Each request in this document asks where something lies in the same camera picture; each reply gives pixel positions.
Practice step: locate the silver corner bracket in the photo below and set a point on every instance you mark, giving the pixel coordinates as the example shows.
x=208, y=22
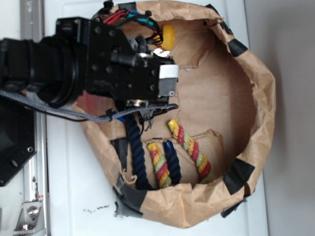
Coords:
x=31, y=219

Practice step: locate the aluminium frame rail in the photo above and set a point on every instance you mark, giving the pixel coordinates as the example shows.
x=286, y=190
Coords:
x=35, y=171

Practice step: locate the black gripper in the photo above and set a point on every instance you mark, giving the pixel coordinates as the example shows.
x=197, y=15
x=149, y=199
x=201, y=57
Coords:
x=109, y=65

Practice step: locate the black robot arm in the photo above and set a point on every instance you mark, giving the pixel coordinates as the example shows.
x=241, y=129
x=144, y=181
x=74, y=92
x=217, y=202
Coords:
x=50, y=68

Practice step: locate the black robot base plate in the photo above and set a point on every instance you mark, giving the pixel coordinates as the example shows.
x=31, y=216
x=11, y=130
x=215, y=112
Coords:
x=17, y=138

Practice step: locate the yellow rubber duck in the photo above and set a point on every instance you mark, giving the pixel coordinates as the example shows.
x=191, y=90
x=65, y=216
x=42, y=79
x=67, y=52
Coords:
x=169, y=37

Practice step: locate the brown paper bag bin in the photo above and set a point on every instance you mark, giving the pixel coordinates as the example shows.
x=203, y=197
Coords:
x=204, y=158

